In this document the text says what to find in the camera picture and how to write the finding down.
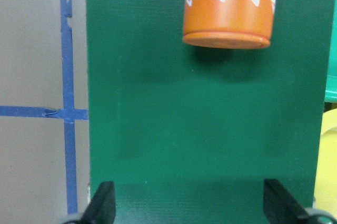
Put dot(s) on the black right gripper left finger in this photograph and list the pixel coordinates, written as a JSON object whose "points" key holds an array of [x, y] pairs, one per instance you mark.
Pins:
{"points": [[102, 207]]}

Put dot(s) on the orange cylinder on belt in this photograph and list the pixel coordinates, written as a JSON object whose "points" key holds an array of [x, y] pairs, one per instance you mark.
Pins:
{"points": [[229, 24]]}

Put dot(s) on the yellow plastic tray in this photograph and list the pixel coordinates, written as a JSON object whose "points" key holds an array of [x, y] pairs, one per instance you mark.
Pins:
{"points": [[325, 182]]}

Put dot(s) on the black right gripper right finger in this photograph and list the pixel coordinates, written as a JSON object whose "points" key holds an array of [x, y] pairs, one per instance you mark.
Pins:
{"points": [[279, 206]]}

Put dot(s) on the green conveyor belt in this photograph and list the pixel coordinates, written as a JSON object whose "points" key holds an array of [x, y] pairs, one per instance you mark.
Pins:
{"points": [[188, 134]]}

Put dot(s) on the green plastic tray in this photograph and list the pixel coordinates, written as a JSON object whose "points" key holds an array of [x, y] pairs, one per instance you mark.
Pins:
{"points": [[330, 90]]}

